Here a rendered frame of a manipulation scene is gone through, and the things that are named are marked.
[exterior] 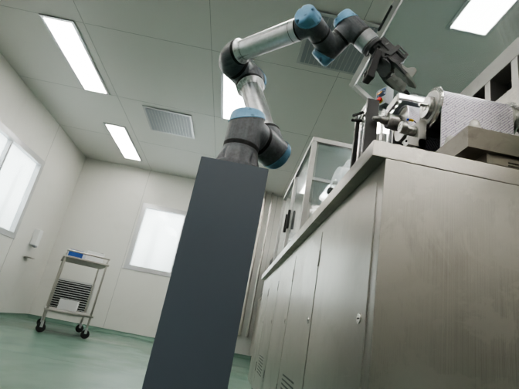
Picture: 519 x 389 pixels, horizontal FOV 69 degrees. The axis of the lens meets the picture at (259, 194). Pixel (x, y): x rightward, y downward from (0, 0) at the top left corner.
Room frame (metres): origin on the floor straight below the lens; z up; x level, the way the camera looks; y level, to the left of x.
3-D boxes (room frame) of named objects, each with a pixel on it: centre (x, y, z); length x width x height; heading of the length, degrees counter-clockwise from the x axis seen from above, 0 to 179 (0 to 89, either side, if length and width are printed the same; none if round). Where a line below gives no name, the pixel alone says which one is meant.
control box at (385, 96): (1.62, -0.52, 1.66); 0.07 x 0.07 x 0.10; 28
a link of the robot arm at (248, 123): (1.12, 0.08, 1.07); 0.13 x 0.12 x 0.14; 139
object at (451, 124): (1.01, -0.63, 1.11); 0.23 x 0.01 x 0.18; 92
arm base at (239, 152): (1.12, 0.09, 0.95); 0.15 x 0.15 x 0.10
